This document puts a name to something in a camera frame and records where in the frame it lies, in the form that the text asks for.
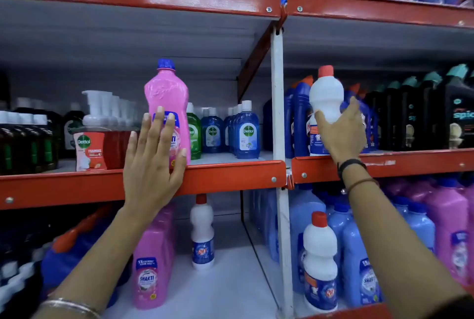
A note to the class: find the row of brown bottles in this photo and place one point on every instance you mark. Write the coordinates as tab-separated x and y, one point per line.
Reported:
22	141

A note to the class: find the row of light blue bottles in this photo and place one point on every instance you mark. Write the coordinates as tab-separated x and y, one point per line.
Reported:
355	255

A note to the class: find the black shirt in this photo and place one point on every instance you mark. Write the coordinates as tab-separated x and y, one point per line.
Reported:
455	311

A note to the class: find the silver bangle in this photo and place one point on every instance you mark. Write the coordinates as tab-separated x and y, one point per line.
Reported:
70	305

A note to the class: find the person's left forearm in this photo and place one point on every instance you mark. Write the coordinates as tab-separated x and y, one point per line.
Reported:
96	267

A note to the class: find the row of navy bottles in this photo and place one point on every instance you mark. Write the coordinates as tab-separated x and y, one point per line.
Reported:
70	255
300	118

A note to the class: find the row of small blue bottles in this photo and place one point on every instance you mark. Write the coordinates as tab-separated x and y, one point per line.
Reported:
246	133

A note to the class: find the group of small dark bottles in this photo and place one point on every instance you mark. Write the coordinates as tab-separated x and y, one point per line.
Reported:
11	293

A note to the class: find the dark green bottle white cap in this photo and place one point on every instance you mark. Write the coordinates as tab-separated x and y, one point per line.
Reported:
72	133

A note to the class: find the black wristband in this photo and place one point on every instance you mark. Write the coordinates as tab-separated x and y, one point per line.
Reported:
351	163

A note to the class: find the row of black bottles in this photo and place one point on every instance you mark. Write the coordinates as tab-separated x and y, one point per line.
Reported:
426	115

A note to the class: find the person's right forearm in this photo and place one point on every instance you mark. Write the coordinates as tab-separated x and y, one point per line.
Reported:
389	248

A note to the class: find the person's right hand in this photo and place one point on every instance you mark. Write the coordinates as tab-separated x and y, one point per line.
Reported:
344	137

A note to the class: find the person's left hand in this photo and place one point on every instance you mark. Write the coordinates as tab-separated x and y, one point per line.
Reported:
148	174

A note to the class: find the pink bottle blue cap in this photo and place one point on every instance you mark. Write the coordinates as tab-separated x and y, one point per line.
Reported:
168	233
166	92
148	255

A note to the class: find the row of red pump bottles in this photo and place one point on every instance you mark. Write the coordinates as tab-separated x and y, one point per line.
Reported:
90	148

